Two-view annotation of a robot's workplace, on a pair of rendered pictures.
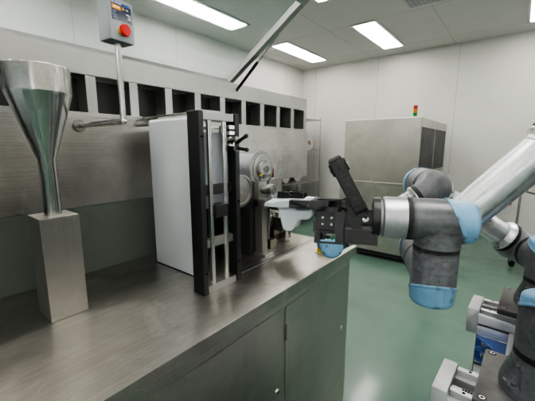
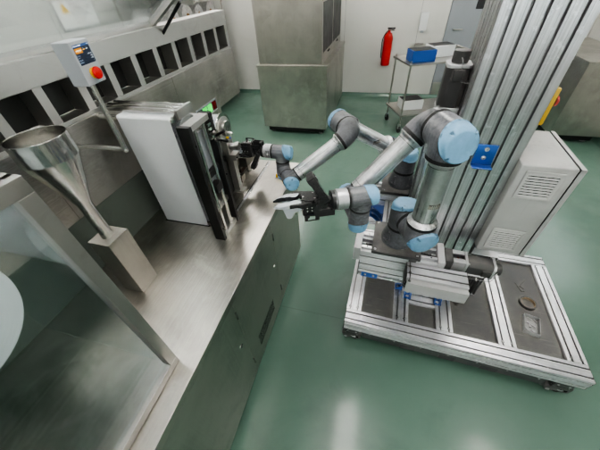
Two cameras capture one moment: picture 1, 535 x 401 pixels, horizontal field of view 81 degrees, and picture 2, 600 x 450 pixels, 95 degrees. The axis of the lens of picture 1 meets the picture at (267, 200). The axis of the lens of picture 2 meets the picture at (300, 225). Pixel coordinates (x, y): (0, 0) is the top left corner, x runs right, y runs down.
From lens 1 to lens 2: 0.51 m
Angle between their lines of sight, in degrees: 37
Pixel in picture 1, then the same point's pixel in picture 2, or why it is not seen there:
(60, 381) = (188, 320)
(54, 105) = (77, 167)
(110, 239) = (125, 218)
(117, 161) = (101, 158)
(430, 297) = (358, 229)
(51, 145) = (86, 194)
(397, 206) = (344, 197)
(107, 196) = (108, 190)
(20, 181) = not seen: hidden behind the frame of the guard
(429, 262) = (358, 217)
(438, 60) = not seen: outside the picture
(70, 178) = not seen: hidden behind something
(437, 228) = (362, 204)
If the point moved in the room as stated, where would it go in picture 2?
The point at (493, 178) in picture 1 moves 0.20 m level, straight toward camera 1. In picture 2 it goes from (384, 161) to (385, 193)
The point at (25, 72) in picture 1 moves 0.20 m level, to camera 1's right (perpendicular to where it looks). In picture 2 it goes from (45, 154) to (131, 137)
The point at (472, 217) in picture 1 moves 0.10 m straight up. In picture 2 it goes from (376, 196) to (380, 171)
